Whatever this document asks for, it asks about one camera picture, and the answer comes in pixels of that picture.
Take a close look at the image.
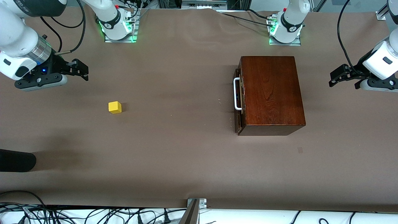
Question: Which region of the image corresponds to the yellow block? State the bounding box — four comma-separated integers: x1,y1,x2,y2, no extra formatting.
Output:
108,101,122,114

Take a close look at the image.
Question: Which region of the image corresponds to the white drawer handle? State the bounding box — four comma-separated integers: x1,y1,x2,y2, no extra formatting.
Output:
233,77,243,111

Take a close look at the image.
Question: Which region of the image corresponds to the wooden drawer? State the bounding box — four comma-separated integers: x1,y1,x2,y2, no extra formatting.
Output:
238,59,246,133

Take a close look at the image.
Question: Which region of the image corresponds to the dark wooden cabinet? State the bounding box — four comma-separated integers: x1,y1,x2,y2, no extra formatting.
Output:
238,56,306,136

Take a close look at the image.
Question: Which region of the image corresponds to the aluminium profile strut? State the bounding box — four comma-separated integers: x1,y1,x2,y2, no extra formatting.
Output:
312,0,327,12

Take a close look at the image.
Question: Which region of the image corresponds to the black cylindrical object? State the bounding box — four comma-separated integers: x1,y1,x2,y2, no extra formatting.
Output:
0,149,37,172

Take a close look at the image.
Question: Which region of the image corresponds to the paper table cover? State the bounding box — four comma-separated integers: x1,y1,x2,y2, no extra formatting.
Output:
0,6,398,212

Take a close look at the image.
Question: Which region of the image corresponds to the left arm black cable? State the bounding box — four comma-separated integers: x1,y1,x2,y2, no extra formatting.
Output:
337,0,358,73

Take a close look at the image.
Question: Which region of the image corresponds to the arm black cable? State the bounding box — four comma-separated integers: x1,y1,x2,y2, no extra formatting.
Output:
337,0,358,73
40,0,86,56

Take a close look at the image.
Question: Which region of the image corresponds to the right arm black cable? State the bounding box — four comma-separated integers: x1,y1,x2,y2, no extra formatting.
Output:
40,0,86,56

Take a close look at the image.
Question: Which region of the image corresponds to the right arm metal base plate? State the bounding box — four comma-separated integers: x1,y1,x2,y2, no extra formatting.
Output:
104,9,139,43

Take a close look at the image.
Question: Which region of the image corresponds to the aluminium corner bracket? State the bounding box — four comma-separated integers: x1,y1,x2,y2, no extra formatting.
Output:
375,6,391,21

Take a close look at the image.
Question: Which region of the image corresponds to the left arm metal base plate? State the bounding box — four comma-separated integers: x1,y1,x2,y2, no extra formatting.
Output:
269,35,302,46

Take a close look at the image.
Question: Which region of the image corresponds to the black base cable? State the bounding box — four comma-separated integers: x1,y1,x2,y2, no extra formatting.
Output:
246,9,277,20
220,12,275,25

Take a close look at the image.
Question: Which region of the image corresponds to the looping black cable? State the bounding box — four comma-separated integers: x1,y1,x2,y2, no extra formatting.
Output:
0,190,47,208

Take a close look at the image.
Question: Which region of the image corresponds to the aluminium frame rack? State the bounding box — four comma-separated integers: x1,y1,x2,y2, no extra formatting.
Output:
157,0,251,10

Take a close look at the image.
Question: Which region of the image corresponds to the small metal clamp bracket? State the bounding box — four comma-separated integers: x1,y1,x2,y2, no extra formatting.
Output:
187,198,207,209

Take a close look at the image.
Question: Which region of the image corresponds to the grey camera pole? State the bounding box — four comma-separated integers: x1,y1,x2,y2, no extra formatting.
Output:
179,199,200,224

